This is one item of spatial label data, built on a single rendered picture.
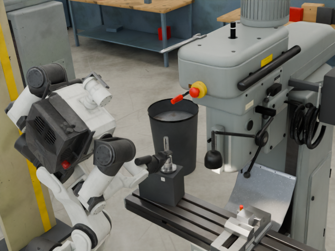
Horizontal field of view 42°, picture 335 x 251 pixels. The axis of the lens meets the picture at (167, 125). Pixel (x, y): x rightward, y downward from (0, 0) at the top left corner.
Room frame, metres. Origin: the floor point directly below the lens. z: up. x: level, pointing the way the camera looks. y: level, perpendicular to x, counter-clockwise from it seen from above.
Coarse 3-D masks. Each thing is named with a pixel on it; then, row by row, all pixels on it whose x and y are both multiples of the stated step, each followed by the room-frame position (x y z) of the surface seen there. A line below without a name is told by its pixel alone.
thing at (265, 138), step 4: (264, 132) 1.57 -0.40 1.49; (264, 136) 1.56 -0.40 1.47; (268, 136) 1.59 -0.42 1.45; (256, 140) 1.56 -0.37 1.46; (260, 140) 1.55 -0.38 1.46; (264, 140) 1.56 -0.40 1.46; (256, 144) 1.56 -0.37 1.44; (260, 144) 1.55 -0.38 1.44; (264, 144) 1.57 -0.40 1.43; (260, 148) 1.54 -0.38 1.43; (256, 152) 1.53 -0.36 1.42; (256, 156) 1.52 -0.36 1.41; (252, 160) 1.51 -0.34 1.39; (252, 164) 1.49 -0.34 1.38; (248, 168) 1.49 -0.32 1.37; (244, 172) 1.47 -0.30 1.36; (248, 172) 1.47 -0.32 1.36; (244, 176) 1.46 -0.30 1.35; (248, 176) 1.45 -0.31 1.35
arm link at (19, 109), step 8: (24, 96) 1.68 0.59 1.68; (32, 96) 1.67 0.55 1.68; (8, 104) 1.73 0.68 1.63; (16, 104) 1.70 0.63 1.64; (24, 104) 1.68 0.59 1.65; (16, 112) 1.68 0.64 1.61; (24, 112) 1.68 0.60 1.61; (16, 120) 1.69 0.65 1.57; (24, 120) 1.68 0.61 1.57; (24, 128) 1.70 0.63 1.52
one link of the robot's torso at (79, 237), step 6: (102, 210) 1.68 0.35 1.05; (108, 216) 1.67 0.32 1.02; (72, 234) 1.56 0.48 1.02; (78, 234) 1.54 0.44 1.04; (84, 234) 1.53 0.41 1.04; (108, 234) 1.67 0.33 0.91; (78, 240) 1.54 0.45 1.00; (84, 240) 1.52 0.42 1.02; (90, 240) 1.52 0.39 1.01; (102, 240) 1.63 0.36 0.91; (108, 240) 1.67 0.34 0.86; (78, 246) 1.54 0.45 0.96; (84, 246) 1.52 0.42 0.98; (90, 246) 1.52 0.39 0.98; (96, 246) 1.59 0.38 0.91; (102, 246) 1.65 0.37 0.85
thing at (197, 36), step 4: (192, 36) 1.65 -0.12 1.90; (196, 36) 1.64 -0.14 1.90; (200, 36) 1.64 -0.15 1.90; (204, 36) 1.64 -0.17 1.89; (188, 40) 1.59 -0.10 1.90; (192, 40) 1.60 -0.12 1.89; (176, 44) 1.56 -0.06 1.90; (180, 44) 1.55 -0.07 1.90; (184, 44) 1.57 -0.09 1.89; (168, 48) 1.52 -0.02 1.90; (172, 48) 1.52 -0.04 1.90; (160, 52) 1.49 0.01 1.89; (164, 52) 1.49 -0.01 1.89
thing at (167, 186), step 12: (180, 168) 1.90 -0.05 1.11; (144, 180) 1.91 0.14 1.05; (156, 180) 1.87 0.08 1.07; (168, 180) 1.83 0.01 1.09; (180, 180) 1.89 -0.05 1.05; (144, 192) 1.91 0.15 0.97; (156, 192) 1.87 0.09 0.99; (168, 192) 1.83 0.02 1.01; (180, 192) 1.88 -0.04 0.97; (168, 204) 1.84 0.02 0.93
